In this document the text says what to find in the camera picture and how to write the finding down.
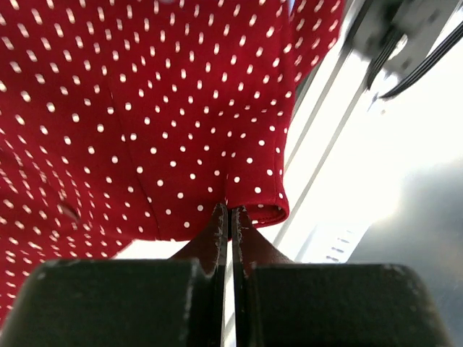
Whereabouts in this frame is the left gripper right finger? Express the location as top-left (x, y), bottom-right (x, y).
top-left (231, 205), bottom-right (294, 347)

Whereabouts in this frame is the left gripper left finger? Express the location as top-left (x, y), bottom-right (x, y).
top-left (169, 202), bottom-right (229, 347)

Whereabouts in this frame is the red polka dot skirt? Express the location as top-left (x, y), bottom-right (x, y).
top-left (1, 1), bottom-right (345, 317)

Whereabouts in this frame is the white slotted cable duct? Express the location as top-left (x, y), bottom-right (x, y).
top-left (294, 223), bottom-right (369, 264)

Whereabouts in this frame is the aluminium mounting rail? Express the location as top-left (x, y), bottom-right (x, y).
top-left (246, 1), bottom-right (462, 346)

